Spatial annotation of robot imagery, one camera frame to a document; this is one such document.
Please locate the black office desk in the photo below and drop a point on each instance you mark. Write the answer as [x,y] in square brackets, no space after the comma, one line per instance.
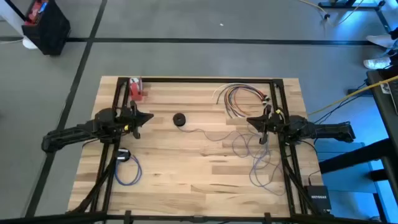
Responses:
[348,4]

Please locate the red tape dispenser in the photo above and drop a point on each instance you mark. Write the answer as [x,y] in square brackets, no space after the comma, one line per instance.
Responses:
[136,88]

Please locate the black keyboard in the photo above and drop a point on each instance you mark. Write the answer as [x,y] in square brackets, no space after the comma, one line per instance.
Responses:
[395,96]

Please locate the person's white shoe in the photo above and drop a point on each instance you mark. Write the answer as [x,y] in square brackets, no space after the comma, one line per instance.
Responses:
[376,63]
[377,40]

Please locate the person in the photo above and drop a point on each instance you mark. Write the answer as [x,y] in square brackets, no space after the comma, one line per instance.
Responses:
[395,34]

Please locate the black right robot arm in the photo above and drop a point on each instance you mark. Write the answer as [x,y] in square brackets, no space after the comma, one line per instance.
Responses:
[326,130]

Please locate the black Netgear network switch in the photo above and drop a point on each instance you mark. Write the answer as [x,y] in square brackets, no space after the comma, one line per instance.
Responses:
[317,197]

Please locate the white stand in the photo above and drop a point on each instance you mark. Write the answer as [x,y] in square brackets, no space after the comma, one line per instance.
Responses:
[12,21]

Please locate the black plastic crate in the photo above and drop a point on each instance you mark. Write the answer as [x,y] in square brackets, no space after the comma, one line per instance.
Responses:
[51,31]

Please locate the black aluminium table frame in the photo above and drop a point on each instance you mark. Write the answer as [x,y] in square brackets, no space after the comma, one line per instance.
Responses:
[202,80]

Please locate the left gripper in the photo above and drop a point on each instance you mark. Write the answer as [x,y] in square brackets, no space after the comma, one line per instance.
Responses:
[129,119]

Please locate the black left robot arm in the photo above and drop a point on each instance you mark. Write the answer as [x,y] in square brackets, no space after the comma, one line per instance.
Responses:
[71,135]

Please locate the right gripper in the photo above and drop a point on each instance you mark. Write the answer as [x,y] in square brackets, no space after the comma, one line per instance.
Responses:
[275,124]

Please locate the red box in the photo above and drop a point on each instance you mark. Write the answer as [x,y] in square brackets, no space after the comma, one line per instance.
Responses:
[32,12]

